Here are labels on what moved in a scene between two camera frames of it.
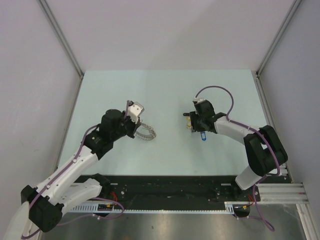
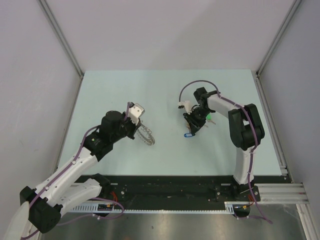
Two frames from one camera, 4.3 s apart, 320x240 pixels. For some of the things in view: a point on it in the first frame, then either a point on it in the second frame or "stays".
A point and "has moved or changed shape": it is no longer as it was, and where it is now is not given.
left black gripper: x=134 y=126 stays
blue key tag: x=203 y=136 → x=187 y=135
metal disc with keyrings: x=147 y=137 has moved or changed shape
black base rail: x=174 y=189 stays
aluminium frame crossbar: x=282 y=193 stays
